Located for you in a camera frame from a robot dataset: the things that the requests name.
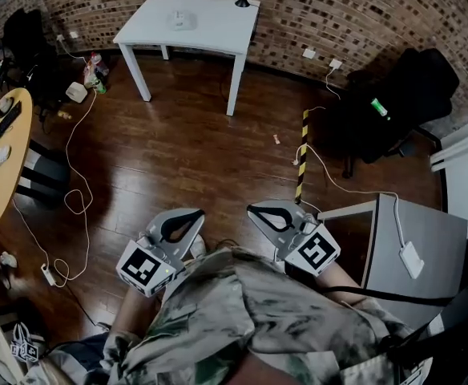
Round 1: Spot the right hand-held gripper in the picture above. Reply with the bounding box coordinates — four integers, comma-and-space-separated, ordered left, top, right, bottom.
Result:
247, 200, 342, 278

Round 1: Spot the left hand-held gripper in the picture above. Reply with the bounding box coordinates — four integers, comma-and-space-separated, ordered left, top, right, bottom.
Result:
115, 209, 206, 298

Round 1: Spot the white plastic packaging bag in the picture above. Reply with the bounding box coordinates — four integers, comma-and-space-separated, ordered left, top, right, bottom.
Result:
166, 9, 199, 31

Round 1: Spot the person's left forearm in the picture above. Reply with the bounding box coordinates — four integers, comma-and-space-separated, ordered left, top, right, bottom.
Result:
109, 286, 167, 338

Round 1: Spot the person's right forearm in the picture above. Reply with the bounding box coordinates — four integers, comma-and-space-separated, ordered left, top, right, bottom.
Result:
313, 261, 363, 296

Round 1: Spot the person's white shoe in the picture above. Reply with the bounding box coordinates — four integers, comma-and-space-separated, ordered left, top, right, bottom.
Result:
188, 233, 207, 258

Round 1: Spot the yellow black striped bar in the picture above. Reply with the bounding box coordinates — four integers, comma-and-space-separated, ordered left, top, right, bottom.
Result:
294, 109, 310, 205

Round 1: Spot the person's tie-dye shirt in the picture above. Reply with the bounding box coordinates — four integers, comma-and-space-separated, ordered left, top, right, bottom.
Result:
29, 246, 434, 385

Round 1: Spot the small white power strip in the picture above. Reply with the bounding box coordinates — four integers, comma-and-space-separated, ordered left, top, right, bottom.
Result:
40, 263, 58, 287

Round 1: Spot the white power adapter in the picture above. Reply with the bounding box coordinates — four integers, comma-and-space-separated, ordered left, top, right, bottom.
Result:
398, 241, 426, 280

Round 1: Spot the black grey striped stool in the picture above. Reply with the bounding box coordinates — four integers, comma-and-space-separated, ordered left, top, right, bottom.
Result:
15, 140, 71, 206

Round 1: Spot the green bottle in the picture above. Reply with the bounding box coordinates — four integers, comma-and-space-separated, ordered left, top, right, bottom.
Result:
370, 97, 391, 120

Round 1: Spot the grey desk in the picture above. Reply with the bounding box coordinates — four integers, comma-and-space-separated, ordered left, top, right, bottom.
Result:
317, 192, 468, 330

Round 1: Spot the white plastic box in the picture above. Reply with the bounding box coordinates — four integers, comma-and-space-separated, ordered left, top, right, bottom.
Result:
65, 81, 88, 104

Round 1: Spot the round wooden table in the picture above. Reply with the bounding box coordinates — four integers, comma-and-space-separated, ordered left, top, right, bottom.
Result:
0, 87, 34, 229

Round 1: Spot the plastic bag of bottles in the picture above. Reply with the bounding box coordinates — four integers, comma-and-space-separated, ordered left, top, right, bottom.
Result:
83, 52, 110, 90

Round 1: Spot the black office chair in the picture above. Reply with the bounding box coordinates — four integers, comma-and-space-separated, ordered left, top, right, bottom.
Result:
340, 47, 461, 179
0, 8, 61, 103

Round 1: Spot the white door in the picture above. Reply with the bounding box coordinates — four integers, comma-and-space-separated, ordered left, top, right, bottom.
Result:
430, 112, 468, 240

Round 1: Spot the black keyboard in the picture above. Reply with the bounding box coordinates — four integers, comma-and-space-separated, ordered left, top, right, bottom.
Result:
0, 101, 22, 152

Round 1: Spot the white table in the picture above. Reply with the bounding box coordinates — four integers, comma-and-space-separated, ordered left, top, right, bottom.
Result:
112, 0, 261, 116

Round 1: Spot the white power strip cable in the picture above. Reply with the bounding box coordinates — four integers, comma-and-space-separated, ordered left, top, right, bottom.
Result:
292, 144, 410, 252

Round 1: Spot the thick black cable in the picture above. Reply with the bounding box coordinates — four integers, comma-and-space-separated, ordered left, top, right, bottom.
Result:
320, 285, 455, 308

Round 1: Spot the long white cable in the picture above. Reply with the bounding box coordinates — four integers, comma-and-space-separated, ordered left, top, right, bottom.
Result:
12, 88, 99, 288

